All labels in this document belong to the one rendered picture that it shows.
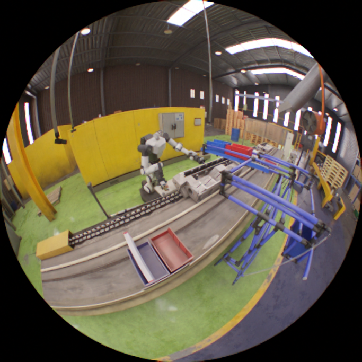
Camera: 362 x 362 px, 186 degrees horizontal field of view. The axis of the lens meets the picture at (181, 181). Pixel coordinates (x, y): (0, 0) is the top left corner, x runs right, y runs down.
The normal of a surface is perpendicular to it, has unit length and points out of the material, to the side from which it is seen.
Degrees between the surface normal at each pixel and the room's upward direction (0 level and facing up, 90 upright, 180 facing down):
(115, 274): 0
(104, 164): 90
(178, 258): 0
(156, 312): 0
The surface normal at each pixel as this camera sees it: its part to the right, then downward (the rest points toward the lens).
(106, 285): -0.01, -0.82
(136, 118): 0.59, 0.46
